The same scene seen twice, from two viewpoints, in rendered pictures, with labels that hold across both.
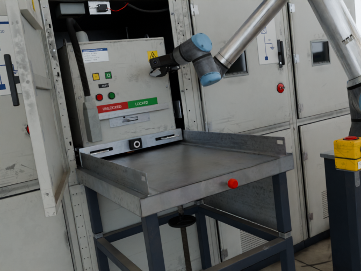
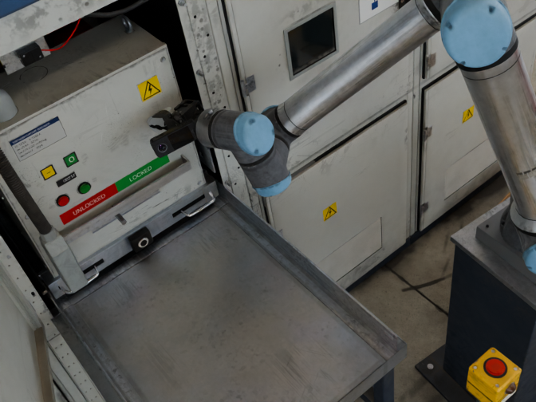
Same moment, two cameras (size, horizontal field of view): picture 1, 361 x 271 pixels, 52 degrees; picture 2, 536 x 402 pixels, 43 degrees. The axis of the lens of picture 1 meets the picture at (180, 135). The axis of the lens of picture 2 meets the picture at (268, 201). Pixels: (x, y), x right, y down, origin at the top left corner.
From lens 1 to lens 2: 1.22 m
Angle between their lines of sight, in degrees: 38
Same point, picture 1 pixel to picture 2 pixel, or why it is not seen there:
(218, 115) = not seen: hidden behind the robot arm
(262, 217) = not seen: hidden behind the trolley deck
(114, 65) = (79, 138)
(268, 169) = (368, 383)
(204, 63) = (262, 173)
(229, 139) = (305, 263)
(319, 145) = (455, 105)
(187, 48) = (226, 143)
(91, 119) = (63, 266)
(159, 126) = (176, 192)
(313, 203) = (431, 189)
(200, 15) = not seen: outside the picture
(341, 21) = (523, 147)
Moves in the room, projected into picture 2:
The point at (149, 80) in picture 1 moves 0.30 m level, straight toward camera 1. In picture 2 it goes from (148, 133) to (159, 216)
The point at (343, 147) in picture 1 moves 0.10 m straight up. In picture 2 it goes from (482, 384) to (486, 360)
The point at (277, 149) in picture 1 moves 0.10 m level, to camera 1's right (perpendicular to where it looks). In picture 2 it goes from (384, 336) to (425, 328)
